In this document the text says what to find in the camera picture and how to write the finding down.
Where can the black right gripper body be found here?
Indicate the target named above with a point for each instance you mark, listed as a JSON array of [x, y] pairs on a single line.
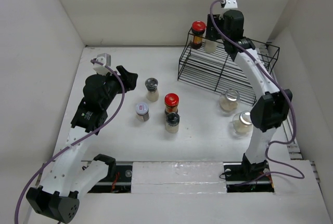
[[226, 34]]

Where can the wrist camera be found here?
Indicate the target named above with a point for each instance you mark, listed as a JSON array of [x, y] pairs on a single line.
[[100, 63], [229, 4]]

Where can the black pump cap salt bottle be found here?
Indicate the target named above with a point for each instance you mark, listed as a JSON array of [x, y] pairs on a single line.
[[210, 46]]

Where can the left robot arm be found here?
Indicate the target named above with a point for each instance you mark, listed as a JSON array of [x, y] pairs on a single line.
[[58, 195]]

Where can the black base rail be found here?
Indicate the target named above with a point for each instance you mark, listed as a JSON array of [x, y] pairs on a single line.
[[179, 178]]

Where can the dark sauce jar red lid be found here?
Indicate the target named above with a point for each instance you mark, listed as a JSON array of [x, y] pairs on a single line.
[[198, 29]]

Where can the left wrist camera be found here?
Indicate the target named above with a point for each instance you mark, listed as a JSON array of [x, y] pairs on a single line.
[[100, 63]]

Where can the black knob cap salt bottle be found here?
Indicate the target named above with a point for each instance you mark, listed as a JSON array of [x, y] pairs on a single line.
[[172, 122]]

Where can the black wire rack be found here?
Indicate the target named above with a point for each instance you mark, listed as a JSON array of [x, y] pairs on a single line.
[[214, 72]]

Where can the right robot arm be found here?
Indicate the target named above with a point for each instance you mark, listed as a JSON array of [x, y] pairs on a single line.
[[273, 103]]

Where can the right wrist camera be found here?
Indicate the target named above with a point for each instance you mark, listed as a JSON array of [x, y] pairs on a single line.
[[229, 4]]

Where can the round glass jar metal rim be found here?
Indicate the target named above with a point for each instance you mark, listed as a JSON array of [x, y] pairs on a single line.
[[229, 100]]

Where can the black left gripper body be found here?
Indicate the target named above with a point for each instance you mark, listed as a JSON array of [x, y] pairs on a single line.
[[114, 86]]

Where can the orange label jar red lid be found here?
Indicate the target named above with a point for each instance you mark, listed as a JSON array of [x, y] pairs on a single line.
[[171, 102]]

